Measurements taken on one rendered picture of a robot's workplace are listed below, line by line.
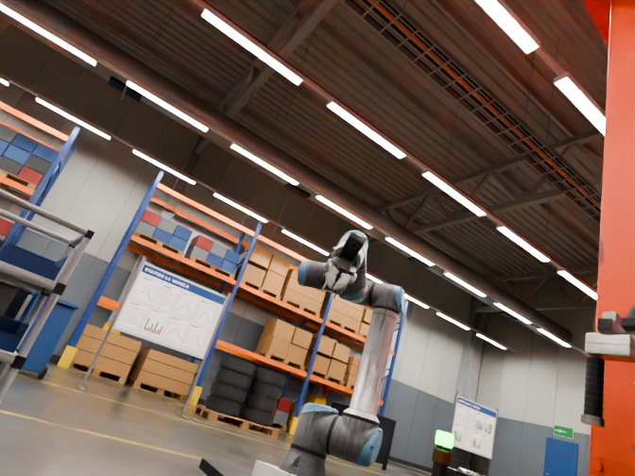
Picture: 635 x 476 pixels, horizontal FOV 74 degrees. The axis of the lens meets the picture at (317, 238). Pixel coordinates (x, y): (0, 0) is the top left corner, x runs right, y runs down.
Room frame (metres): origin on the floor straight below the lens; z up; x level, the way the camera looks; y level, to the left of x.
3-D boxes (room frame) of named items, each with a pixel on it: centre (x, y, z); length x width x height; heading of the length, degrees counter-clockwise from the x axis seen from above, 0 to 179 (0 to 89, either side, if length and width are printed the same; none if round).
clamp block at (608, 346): (0.92, -0.72, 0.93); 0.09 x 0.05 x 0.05; 34
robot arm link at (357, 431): (1.83, -0.40, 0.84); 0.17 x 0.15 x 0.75; 65
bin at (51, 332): (5.97, 3.07, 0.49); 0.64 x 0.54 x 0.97; 34
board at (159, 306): (6.62, 1.72, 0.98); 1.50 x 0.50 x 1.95; 117
